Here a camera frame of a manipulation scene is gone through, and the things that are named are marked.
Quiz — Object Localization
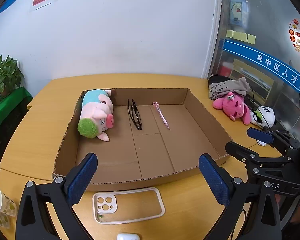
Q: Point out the paper cup with green print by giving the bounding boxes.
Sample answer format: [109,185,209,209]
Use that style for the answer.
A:
[0,189,18,217]

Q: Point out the shallow cardboard box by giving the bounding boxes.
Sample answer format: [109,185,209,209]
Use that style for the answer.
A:
[53,88,231,191]

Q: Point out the pig plush toy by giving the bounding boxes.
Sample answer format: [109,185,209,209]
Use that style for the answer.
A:
[78,89,114,142]

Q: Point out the white earbuds case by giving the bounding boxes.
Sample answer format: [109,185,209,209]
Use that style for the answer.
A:
[116,233,140,240]

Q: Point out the black folded eyeglasses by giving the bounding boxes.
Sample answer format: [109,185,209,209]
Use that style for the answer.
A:
[127,99,142,131]

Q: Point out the potted green plant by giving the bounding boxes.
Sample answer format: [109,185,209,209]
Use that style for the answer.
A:
[0,55,24,101]

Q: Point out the cartoon sheep poster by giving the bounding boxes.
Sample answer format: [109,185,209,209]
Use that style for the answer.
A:
[229,0,249,28]

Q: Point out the green cloth covered bench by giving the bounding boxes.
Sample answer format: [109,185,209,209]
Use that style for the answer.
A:
[0,87,33,125]

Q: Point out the white clear phone case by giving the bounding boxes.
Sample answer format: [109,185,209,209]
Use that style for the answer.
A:
[93,187,166,225]

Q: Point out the pink plush toy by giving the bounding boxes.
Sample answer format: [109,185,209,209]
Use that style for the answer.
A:
[212,92,251,125]

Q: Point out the pink transparent cartoon pen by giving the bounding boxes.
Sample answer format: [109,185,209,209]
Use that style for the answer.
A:
[152,101,170,130]

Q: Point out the grey folded cloth bag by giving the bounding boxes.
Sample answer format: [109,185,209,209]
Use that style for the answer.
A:
[208,75,251,100]

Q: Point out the yellow sticky notes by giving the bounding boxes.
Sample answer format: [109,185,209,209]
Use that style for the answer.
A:
[226,29,256,45]

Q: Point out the panda plush toy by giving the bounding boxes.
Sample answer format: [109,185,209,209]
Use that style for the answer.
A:
[250,106,276,129]

